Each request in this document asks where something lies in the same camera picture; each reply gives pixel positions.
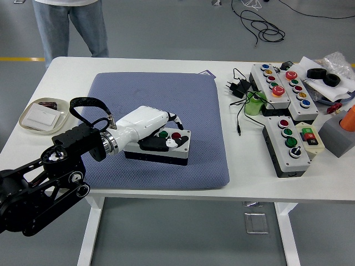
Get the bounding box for cream three-button switch box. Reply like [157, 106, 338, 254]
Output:
[294, 121, 325, 161]

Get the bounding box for orange cylinder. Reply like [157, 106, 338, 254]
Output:
[340, 104, 355, 133]

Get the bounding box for person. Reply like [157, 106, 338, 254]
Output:
[32, 0, 109, 69]

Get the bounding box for cream shallow tray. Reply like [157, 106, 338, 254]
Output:
[18, 96, 70, 136]

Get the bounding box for black foam ring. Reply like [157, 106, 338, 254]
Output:
[306, 68, 327, 80]
[324, 73, 342, 88]

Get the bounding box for white table leg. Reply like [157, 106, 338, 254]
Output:
[77, 196, 105, 266]
[274, 202, 302, 266]

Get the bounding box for grey block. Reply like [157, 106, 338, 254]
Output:
[318, 109, 355, 158]

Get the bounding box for grey four-button control box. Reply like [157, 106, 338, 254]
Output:
[123, 126, 192, 167]
[262, 116, 311, 178]

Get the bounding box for coiled black floor cable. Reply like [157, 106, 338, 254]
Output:
[231, 0, 286, 48]

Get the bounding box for thin black adapter cord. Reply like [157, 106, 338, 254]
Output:
[229, 68, 267, 136]

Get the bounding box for white paper sheet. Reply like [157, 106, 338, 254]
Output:
[298, 56, 355, 102]

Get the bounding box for white floor cord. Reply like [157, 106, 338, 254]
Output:
[240, 0, 263, 12]

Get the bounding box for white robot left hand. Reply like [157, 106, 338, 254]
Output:
[115, 105, 188, 152]

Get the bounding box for red knob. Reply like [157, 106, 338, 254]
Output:
[326, 102, 344, 114]

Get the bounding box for blue-grey padded mat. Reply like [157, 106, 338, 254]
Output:
[61, 72, 231, 191]

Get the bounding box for black power adapter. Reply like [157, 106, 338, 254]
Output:
[224, 78, 252, 99]

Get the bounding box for white wall switch plate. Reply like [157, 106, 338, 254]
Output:
[26, 103, 62, 131]

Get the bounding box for long black floor cable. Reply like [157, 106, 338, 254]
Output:
[277, 0, 355, 20]

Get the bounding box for clear floor plate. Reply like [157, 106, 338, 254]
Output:
[244, 212, 270, 235]

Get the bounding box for blue ring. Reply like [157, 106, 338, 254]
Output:
[318, 93, 355, 105]

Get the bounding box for grey five-button control box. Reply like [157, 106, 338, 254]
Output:
[248, 63, 291, 116]
[277, 70, 320, 122]

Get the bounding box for clear bubble wrap bag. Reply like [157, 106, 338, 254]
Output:
[321, 51, 355, 84]

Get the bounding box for green plastic cylinder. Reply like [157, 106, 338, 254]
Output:
[244, 91, 267, 116]

